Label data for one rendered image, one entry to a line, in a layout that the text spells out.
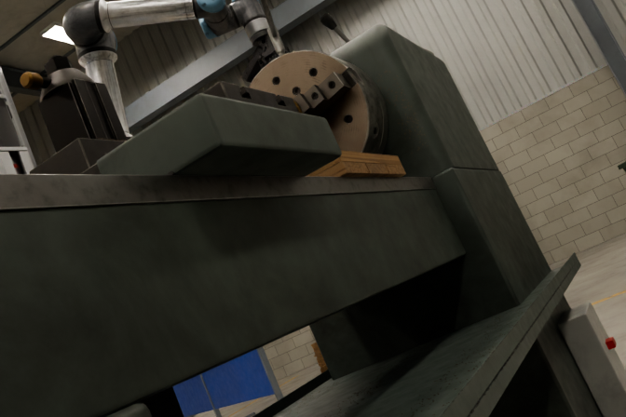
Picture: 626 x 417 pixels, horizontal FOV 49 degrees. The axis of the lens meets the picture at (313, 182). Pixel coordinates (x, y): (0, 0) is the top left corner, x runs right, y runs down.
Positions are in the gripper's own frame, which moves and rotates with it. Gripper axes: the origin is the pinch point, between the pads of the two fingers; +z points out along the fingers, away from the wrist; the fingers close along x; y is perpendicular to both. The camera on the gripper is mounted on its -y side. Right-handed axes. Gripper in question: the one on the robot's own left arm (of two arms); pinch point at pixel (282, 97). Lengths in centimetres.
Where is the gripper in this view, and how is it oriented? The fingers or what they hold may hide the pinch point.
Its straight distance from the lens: 207.0
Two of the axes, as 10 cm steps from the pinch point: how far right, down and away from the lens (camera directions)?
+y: 8.0, -4.5, -4.0
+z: 4.1, 8.9, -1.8
